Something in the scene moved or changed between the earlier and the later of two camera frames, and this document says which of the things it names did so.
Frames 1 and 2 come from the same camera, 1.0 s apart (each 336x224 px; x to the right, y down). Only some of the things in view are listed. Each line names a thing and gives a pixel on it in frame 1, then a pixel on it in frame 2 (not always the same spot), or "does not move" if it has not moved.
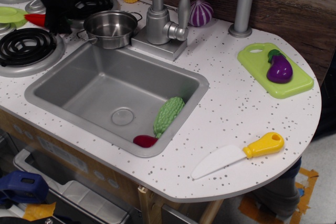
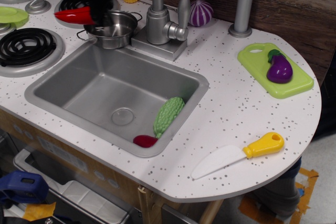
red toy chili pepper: [39, 19] -> [82, 15]
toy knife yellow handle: [226, 155] does not move
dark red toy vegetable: [144, 141] does not move
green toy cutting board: [254, 57] does not move
